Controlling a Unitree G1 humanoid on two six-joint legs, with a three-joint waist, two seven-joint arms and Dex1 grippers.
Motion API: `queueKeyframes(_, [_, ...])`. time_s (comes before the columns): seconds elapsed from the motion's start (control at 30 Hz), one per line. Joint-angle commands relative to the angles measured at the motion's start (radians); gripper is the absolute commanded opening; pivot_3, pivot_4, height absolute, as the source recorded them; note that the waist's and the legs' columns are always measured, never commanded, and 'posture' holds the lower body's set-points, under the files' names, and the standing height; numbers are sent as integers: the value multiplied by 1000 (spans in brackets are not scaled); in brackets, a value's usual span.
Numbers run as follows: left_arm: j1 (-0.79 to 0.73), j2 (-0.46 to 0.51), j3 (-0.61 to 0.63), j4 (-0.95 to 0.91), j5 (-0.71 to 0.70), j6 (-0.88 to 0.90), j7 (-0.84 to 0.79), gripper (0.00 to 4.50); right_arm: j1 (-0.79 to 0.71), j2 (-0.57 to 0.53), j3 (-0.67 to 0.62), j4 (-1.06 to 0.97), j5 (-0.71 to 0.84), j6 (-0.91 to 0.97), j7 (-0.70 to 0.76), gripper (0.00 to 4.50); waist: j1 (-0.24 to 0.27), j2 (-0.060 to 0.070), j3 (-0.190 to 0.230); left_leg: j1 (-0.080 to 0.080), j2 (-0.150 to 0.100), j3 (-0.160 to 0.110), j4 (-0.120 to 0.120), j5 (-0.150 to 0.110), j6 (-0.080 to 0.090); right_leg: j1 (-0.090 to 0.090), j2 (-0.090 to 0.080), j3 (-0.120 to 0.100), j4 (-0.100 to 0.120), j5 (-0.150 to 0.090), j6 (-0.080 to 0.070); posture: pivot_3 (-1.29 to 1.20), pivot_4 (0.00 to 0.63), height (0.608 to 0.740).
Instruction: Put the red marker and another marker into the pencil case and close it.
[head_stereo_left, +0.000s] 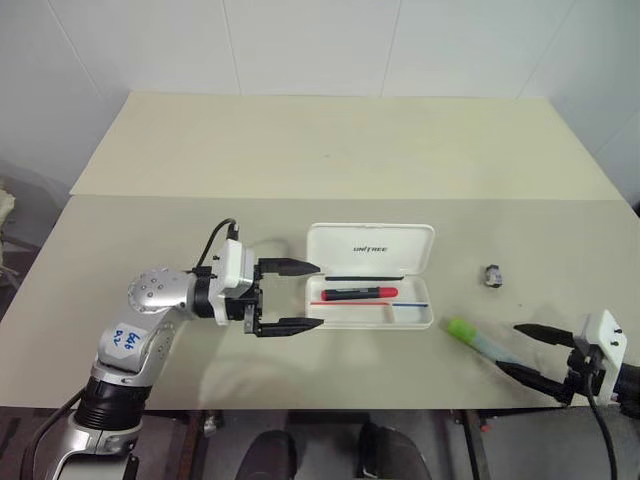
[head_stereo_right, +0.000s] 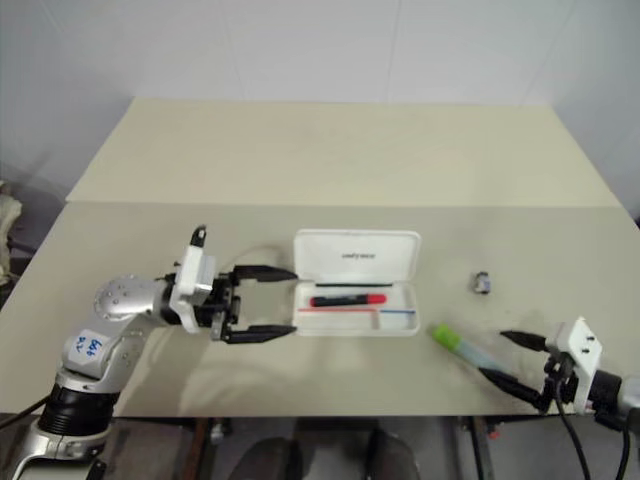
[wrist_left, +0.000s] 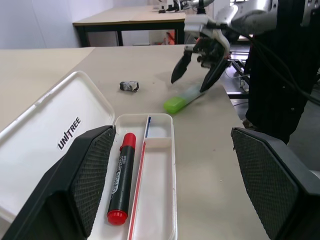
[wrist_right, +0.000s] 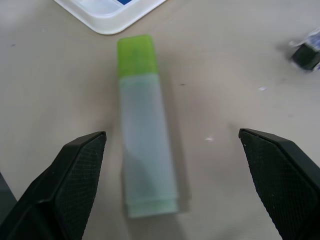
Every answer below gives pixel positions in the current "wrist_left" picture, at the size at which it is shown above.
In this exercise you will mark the orange object under table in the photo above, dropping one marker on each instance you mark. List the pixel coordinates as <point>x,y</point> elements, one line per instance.
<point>170,38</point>

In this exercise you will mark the wooden table with black frame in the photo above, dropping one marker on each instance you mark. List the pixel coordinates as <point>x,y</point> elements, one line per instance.
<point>125,18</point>

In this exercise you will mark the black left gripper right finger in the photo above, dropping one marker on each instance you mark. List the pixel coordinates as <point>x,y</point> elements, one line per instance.
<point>272,180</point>

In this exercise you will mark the green capped marker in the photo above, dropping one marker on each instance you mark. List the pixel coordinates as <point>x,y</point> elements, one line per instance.
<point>173,105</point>

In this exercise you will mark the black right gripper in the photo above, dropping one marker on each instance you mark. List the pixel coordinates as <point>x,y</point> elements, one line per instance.
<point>210,51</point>

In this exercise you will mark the white Unitree pencil case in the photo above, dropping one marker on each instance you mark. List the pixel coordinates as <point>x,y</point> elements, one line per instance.
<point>155,187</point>

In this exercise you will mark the crumpled grey black wad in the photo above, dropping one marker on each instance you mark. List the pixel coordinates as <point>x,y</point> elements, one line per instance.
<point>128,86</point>

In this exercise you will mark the black robot body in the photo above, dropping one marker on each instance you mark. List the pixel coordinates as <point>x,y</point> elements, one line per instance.
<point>275,100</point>

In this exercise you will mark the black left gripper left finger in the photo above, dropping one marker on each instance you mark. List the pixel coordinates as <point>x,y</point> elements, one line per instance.
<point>82,175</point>

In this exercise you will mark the red marker with black body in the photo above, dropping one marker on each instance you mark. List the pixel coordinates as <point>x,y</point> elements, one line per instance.
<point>122,175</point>

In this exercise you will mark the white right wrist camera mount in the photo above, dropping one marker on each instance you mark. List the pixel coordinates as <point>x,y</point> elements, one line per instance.
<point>198,23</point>

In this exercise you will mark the black metal floor frame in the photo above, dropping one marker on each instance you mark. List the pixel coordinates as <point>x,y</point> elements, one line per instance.
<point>237,65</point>

